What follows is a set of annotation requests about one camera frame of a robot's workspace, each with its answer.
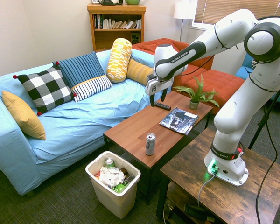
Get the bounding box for green wrapper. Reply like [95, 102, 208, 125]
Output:
[113, 183, 127, 194]

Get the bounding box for black camera tripod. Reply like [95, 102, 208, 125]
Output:
[248, 84, 280, 150]

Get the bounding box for rustic dark wood table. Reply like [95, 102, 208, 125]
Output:
[155, 127, 280, 224]

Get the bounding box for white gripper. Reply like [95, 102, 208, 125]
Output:
[145, 77, 175, 108]

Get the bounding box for beige plastic trash bin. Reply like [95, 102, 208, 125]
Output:
[85, 151, 141, 219]

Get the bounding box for potted green fern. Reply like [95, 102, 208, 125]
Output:
[173, 73, 221, 111]

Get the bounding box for business magazine with dark cover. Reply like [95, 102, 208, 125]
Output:
[159, 106, 199, 135]

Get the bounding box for blue striped pillow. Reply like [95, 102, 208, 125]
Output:
[52, 51, 113, 103]

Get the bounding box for black shelf ornament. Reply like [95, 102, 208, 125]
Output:
[98, 0, 124, 6]

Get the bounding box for black remote control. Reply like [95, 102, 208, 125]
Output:
[153, 101, 172, 111]

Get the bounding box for black white checked pillow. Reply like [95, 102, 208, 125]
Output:
[13, 61, 77, 116]

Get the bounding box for wooden coffee table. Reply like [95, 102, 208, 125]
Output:
[103, 90, 213, 206]

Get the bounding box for silver drink can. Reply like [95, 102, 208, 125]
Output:
[145, 133, 156, 156]

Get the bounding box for row of books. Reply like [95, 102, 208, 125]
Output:
[94, 14, 142, 30]

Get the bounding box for plain mustard pillow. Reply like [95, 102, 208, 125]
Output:
[1, 90, 47, 141]

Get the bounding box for grey base cable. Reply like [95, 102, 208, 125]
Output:
[197, 171, 218, 209]

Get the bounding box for crumpled white paper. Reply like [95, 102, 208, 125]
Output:
[98, 166, 126, 187]

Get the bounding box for black power adapter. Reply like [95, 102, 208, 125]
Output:
[185, 203, 216, 222]

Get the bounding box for white floor lamp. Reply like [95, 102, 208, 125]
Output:
[174, 0, 197, 43]

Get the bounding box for wooden window blinds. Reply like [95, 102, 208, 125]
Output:
[193, 0, 280, 30]

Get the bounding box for wooden bookshelf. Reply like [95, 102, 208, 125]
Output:
[86, 4, 147, 53]

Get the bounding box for yellow white patterned bolster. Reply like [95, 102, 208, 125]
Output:
[106, 37, 133, 84]

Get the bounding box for magazine under cover magazine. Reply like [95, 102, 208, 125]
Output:
[162, 126, 198, 136]

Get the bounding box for mustard striped pillow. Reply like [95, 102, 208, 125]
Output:
[126, 58, 154, 86]

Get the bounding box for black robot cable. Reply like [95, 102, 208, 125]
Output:
[255, 39, 280, 224]

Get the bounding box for light blue sofa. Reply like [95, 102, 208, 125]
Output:
[0, 49, 172, 198]

